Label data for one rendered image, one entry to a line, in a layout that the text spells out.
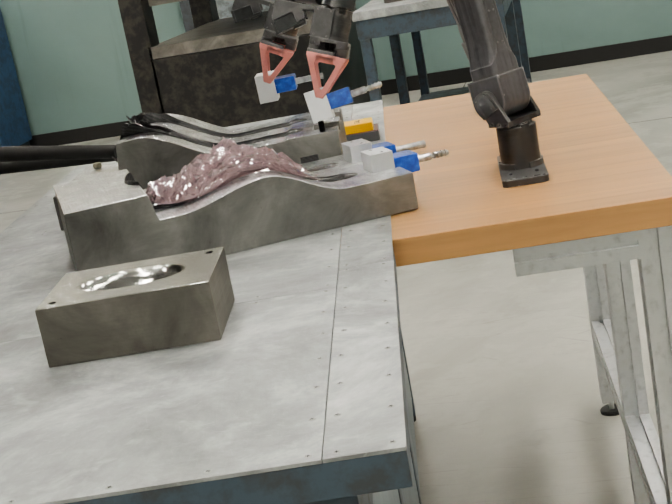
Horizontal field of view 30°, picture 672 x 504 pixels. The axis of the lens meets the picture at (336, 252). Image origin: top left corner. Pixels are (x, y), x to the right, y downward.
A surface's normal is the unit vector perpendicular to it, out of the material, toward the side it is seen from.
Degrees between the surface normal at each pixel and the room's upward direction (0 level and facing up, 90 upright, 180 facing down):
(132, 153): 90
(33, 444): 0
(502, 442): 0
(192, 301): 90
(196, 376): 0
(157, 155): 90
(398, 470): 90
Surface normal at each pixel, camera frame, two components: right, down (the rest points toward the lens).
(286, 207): 0.26, 0.20
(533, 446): -0.18, -0.95
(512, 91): 0.64, -0.11
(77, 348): -0.03, 0.26
